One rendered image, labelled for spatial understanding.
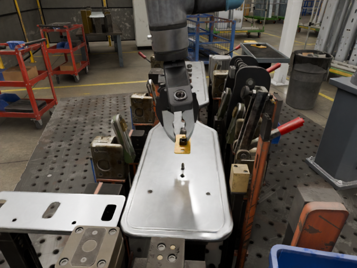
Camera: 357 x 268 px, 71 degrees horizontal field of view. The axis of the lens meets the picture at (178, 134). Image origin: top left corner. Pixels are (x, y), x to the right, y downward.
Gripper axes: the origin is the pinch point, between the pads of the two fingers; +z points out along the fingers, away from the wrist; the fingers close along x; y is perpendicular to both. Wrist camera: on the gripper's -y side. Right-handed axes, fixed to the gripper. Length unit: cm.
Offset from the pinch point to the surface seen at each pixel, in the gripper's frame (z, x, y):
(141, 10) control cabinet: 7, 66, 689
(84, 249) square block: 0.9, 16.0, -26.9
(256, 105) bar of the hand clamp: -8.0, -16.7, -3.6
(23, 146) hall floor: 94, 165, 175
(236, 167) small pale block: 3.3, -11.1, -9.2
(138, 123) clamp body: 14.6, 16.3, 39.7
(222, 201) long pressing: 9.1, -7.4, -12.7
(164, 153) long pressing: 8.3, 4.9, 6.4
